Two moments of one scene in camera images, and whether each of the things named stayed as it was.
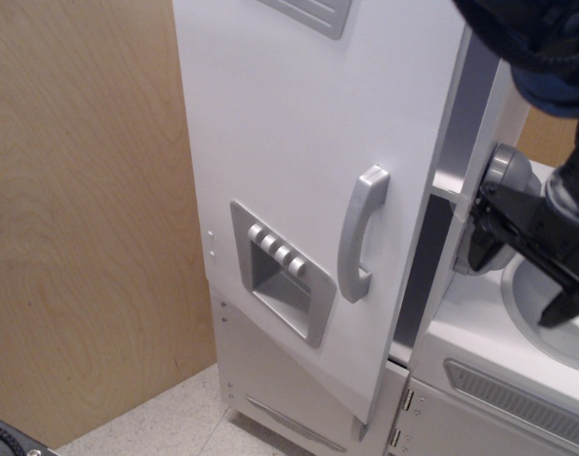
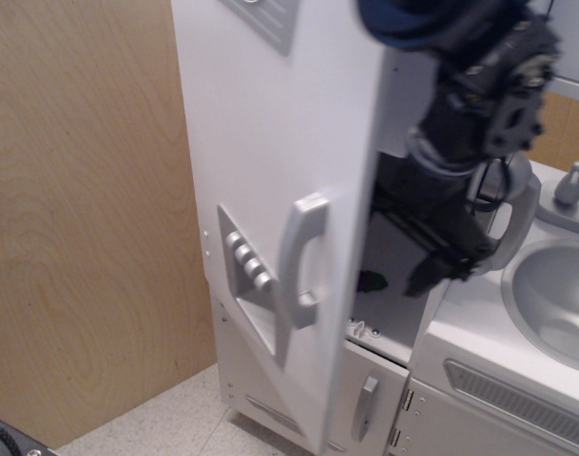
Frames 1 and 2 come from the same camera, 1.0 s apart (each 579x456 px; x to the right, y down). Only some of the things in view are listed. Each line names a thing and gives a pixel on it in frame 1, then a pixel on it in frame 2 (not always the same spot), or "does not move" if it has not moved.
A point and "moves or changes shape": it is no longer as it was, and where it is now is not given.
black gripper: (561, 238) -> (439, 206)
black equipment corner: (2, 439) does not move
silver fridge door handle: (366, 198) -> (308, 219)
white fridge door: (319, 128) moves or changes shape
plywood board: (97, 289) does not move
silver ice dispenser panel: (281, 275) -> (254, 282)
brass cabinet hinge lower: (395, 436) does not move
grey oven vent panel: (567, 422) does not move
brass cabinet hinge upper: (408, 400) does not move
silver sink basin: (528, 292) does not move
